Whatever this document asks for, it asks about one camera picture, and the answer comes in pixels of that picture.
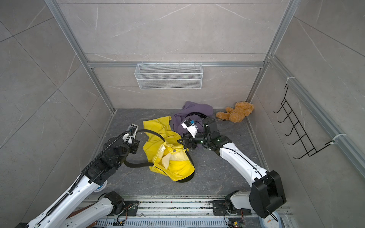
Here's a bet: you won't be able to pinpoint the yellow trousers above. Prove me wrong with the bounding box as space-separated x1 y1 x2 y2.
143 116 195 182

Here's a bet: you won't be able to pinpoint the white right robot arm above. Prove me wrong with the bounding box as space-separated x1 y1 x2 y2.
178 117 286 220

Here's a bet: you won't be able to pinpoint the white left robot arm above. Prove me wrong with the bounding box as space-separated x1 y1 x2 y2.
18 124 139 228

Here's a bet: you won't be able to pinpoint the purple garment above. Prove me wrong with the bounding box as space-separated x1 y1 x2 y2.
172 101 213 135

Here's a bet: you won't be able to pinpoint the brown teddy bear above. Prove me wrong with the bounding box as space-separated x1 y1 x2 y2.
216 101 254 123

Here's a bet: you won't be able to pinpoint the white analog clock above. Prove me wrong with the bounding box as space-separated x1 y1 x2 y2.
259 212 282 228

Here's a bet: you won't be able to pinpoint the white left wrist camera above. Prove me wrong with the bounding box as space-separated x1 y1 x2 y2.
122 124 138 146

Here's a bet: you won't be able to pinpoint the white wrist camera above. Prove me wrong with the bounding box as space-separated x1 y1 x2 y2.
122 124 138 146
181 119 198 138

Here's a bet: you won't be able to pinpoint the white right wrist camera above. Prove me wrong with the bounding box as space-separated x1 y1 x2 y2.
181 119 198 138

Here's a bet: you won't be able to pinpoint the metal base rail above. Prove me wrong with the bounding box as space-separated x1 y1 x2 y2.
90 196 297 228

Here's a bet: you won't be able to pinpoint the white wire mesh basket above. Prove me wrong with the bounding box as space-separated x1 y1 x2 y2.
135 63 203 90

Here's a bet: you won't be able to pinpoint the black wire hook rack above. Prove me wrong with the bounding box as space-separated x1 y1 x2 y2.
273 84 335 160

